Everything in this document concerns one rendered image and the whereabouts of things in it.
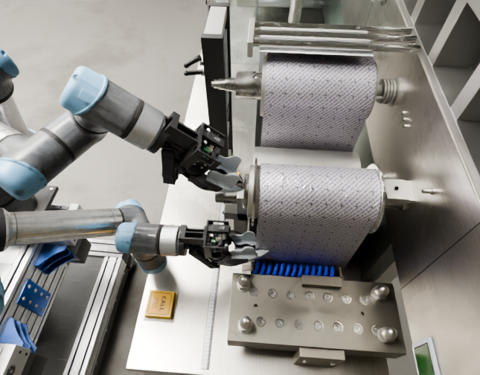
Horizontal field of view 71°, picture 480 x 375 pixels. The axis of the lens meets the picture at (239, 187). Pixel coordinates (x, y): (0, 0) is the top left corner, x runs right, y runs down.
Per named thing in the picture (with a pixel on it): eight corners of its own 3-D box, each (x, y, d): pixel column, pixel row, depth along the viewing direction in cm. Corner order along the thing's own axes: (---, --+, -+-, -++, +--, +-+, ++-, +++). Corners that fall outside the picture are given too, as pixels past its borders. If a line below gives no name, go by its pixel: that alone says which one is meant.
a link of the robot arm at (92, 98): (74, 75, 57) (84, 52, 50) (132, 109, 62) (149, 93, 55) (52, 113, 54) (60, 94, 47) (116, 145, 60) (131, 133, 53)
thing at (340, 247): (254, 260, 88) (257, 226, 73) (344, 266, 87) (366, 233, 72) (254, 262, 88) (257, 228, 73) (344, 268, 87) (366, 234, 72)
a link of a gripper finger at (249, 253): (269, 254, 75) (228, 250, 76) (268, 264, 80) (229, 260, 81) (270, 241, 77) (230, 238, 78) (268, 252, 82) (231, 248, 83)
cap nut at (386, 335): (376, 327, 77) (382, 321, 73) (392, 327, 77) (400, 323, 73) (379, 344, 75) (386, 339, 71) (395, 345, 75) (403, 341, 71)
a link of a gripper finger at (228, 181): (255, 191, 65) (218, 168, 61) (236, 202, 69) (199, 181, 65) (257, 179, 67) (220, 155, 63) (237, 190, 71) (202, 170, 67)
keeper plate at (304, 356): (293, 355, 84) (299, 347, 76) (333, 358, 84) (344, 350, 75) (293, 366, 83) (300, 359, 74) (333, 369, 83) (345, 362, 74)
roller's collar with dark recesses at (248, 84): (237, 87, 85) (237, 65, 79) (261, 88, 84) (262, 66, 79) (235, 104, 81) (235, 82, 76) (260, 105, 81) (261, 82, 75)
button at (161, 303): (152, 292, 95) (149, 289, 93) (176, 294, 94) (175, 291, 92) (146, 318, 91) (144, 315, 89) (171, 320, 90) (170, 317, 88)
